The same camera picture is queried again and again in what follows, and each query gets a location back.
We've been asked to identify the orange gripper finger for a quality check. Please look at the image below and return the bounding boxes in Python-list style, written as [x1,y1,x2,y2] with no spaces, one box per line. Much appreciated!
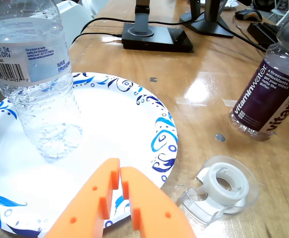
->
[120,166,197,238]
[44,158,121,238]

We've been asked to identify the vitaminwater bottle purple label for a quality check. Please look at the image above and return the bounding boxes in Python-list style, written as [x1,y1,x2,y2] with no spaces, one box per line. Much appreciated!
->
[228,7,289,142]

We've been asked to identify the blue floral paper plate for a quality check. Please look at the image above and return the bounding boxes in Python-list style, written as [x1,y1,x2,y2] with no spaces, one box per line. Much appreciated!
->
[0,71,179,236]

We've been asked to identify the clear tape dispenser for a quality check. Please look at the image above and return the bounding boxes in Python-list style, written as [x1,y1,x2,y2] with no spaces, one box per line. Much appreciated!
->
[175,155,261,225]

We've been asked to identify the clear water bottle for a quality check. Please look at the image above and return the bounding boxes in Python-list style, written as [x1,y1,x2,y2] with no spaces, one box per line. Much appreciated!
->
[0,0,83,159]

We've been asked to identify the black square monitor stand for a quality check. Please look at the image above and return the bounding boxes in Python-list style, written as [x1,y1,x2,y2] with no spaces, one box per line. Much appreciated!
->
[121,0,194,53]

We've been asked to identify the white plastic chair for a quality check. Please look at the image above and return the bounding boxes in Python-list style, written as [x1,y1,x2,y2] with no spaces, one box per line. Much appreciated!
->
[56,0,93,48]
[81,0,109,19]

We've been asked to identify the black angled monitor stand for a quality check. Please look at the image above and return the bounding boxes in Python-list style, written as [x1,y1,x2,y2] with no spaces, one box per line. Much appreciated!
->
[179,0,234,39]

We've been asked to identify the black keyboard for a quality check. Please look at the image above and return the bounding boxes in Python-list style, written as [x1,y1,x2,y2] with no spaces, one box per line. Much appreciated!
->
[247,21,281,47]

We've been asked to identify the black computer mouse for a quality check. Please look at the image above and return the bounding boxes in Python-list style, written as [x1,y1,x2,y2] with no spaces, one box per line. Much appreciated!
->
[234,8,263,22]

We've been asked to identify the black cable with plug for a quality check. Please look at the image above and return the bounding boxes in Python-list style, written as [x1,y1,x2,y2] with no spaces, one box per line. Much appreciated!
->
[71,31,123,47]

